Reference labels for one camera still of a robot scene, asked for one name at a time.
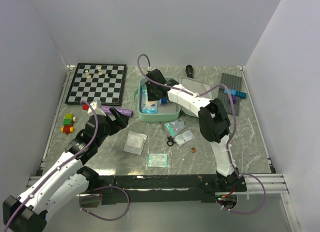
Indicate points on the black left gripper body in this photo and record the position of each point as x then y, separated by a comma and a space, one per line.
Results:
109, 127

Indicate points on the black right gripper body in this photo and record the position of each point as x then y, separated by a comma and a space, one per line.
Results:
147, 82

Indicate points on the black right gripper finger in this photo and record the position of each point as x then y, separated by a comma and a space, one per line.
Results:
151, 96
161, 93

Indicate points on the white blue bandage roll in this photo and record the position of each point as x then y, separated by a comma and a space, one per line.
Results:
164, 101

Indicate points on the blue cotton swab pack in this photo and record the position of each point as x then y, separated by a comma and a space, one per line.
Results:
146, 106

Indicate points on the white gauze packet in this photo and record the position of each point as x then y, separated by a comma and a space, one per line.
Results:
135, 143

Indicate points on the mint green medicine case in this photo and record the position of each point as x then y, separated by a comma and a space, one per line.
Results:
169, 111

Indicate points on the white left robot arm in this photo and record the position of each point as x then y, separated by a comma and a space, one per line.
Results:
68, 177

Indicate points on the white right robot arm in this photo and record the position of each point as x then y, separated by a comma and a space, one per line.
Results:
214, 125

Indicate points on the purple glitter microphone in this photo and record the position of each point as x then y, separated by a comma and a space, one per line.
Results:
123, 111

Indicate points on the clear alcohol pad packets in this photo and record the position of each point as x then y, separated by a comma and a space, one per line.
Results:
178, 125

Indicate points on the black flashlight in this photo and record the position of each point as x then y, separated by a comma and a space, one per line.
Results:
189, 71

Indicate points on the red yellow toy car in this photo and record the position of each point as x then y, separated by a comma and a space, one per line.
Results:
67, 129

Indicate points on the green lego block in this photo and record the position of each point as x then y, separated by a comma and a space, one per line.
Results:
68, 119

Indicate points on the black white chessboard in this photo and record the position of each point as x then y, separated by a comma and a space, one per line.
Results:
109, 91

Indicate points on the cream chess piece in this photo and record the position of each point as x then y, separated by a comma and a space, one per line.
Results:
100, 72

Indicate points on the cream chess pawn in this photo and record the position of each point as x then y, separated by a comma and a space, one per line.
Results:
88, 75

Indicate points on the small black scissors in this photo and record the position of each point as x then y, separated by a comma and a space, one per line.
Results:
170, 141

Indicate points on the teal plaster packet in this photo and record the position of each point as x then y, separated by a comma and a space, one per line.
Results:
159, 160

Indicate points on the purple lego brick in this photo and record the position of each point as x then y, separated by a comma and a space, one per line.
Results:
234, 99

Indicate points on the grey lego baseplate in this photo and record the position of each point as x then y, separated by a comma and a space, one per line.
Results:
232, 82

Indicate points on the blue lego bricks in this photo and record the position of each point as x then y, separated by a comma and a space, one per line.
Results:
237, 93

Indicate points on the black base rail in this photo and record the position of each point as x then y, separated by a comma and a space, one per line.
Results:
115, 189

